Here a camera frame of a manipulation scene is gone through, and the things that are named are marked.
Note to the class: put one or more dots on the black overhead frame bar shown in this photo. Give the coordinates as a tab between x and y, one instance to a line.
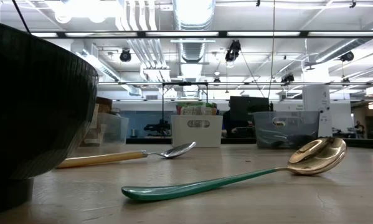
223	34

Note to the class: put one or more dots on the grey translucent plastic bin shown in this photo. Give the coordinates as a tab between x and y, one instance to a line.
298	133

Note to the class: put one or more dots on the black monitor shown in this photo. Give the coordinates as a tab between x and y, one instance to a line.
248	107

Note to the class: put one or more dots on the black blue equipment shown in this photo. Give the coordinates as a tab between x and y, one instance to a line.
158	127

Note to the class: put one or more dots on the red bowl black outside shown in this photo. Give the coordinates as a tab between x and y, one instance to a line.
33	109

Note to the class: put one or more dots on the person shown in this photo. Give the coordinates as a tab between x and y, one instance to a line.
359	128
227	123

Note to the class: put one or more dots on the white cabinet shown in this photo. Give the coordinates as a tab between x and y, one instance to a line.
317	99

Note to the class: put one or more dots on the white plastic bin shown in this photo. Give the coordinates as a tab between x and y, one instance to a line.
180	133

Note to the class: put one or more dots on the black ceiling spotlight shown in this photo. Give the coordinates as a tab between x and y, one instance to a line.
125	56
287	77
347	56
233	51

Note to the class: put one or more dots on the clear plastic container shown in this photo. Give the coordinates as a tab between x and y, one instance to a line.
117	130

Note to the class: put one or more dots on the brown snack packet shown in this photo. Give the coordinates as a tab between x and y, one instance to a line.
104	105

